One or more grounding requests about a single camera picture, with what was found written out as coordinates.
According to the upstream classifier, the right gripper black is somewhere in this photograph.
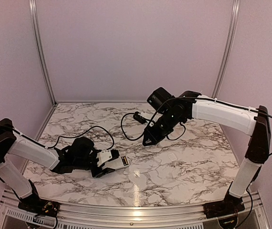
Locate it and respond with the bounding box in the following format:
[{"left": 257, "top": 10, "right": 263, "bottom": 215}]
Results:
[{"left": 142, "top": 109, "right": 183, "bottom": 146}]

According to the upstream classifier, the white remote control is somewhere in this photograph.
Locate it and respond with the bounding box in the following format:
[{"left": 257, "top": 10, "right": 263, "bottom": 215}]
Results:
[{"left": 103, "top": 156, "right": 130, "bottom": 171}]

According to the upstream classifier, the white battery cover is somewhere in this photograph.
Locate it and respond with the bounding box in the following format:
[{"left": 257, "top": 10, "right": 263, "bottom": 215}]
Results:
[{"left": 168, "top": 153, "right": 177, "bottom": 161}]

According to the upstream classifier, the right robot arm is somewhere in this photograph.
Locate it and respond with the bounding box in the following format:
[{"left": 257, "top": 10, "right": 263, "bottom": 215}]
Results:
[{"left": 142, "top": 87, "right": 271, "bottom": 214}]

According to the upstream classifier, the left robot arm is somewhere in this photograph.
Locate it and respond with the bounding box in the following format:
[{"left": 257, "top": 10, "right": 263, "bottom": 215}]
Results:
[{"left": 0, "top": 118, "right": 119, "bottom": 212}]

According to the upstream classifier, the battery in remote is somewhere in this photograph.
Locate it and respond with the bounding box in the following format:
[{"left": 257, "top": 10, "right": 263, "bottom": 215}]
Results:
[{"left": 121, "top": 156, "right": 129, "bottom": 167}]

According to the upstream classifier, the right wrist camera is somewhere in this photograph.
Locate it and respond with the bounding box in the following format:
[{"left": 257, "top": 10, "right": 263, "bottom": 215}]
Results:
[{"left": 133, "top": 111, "right": 151, "bottom": 124}]

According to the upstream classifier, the left camera cable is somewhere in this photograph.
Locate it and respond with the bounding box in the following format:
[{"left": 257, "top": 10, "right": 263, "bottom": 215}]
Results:
[{"left": 53, "top": 125, "right": 115, "bottom": 151}]

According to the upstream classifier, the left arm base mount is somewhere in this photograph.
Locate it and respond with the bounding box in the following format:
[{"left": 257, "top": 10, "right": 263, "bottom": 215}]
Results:
[{"left": 18, "top": 198, "right": 60, "bottom": 217}]

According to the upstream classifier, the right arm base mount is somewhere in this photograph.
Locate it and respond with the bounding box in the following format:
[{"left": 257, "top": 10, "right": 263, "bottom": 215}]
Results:
[{"left": 203, "top": 198, "right": 245, "bottom": 219}]

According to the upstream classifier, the right aluminium frame post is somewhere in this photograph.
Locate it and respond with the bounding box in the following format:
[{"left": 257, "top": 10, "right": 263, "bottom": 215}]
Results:
[{"left": 212, "top": 0, "right": 241, "bottom": 98}]

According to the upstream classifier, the aluminium frame post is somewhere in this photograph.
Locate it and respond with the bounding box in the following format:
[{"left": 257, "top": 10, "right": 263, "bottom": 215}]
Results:
[
  {"left": 29, "top": 0, "right": 57, "bottom": 106},
  {"left": 212, "top": 0, "right": 241, "bottom": 98}
]

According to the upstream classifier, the front aluminium rail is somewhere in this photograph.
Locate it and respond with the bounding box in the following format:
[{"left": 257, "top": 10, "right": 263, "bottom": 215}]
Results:
[{"left": 0, "top": 190, "right": 270, "bottom": 229}]

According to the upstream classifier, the left aluminium frame post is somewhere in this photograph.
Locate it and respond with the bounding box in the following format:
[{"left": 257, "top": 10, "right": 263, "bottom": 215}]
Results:
[{"left": 29, "top": 0, "right": 57, "bottom": 106}]

